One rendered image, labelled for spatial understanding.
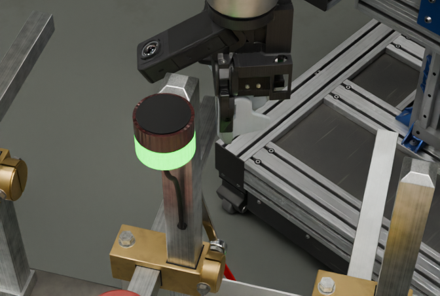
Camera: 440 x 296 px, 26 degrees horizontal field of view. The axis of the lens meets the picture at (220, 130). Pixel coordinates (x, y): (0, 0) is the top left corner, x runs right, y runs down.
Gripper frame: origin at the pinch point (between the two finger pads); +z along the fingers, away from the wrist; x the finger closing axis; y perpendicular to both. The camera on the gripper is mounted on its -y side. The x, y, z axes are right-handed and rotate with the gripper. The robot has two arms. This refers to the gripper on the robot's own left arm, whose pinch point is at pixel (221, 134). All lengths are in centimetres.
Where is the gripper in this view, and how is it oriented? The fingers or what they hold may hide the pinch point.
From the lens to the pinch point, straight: 111.2
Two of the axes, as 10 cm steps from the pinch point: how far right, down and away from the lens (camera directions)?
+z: 0.0, 6.9, 7.3
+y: 10.0, -0.6, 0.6
